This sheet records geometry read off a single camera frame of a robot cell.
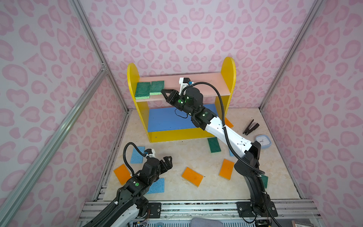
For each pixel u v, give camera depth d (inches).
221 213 28.9
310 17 28.4
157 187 31.5
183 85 25.3
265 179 32.3
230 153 18.4
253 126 42.0
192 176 33.0
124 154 22.7
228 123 43.4
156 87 28.2
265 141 38.2
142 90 27.9
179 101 24.3
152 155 28.8
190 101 21.7
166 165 28.3
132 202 20.7
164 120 37.5
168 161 28.7
